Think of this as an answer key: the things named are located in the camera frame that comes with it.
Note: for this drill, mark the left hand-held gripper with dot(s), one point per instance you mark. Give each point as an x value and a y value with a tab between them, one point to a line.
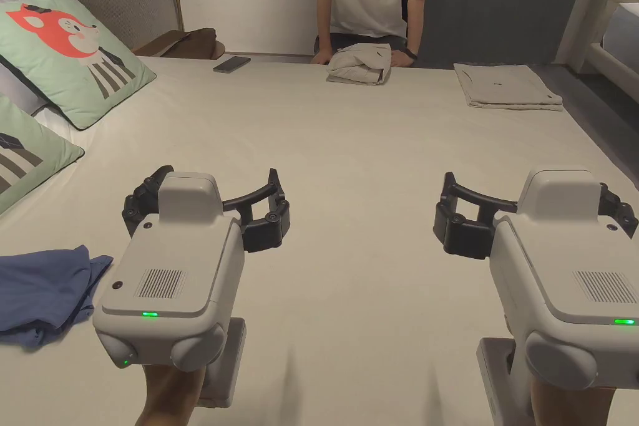
174	266

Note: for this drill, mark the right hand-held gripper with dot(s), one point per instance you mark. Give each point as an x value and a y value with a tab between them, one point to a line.
554	256

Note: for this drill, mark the person's left hand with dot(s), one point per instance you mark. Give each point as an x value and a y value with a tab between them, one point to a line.
167	396

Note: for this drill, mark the person's right hand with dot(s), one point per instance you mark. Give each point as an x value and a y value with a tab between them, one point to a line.
571	408

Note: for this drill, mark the flat folded beige garment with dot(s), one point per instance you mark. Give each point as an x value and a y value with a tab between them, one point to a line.
504	84

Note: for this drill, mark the black phone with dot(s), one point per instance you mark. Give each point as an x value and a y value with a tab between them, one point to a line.
232	64

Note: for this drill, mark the bed with beige sheet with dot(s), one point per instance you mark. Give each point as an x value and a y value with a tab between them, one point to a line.
349	146

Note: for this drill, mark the dark blue garment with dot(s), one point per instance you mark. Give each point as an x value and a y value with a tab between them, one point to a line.
40	291

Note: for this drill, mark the brown bag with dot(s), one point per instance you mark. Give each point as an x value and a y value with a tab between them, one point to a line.
194	42

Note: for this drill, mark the green cushion with striped print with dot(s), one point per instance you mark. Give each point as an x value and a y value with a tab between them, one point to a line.
30	161

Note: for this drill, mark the green cushion with fox print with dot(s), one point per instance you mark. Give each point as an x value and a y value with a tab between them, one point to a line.
65	57

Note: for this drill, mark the bunched beige garment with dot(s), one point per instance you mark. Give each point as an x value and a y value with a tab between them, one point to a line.
357	64

